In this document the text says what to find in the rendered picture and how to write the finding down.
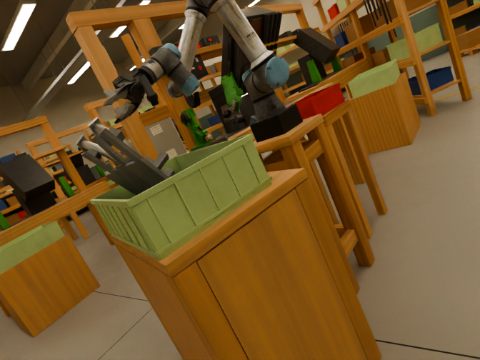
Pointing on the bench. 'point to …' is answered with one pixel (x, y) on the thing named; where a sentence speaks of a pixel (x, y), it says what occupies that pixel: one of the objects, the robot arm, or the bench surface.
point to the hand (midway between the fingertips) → (113, 113)
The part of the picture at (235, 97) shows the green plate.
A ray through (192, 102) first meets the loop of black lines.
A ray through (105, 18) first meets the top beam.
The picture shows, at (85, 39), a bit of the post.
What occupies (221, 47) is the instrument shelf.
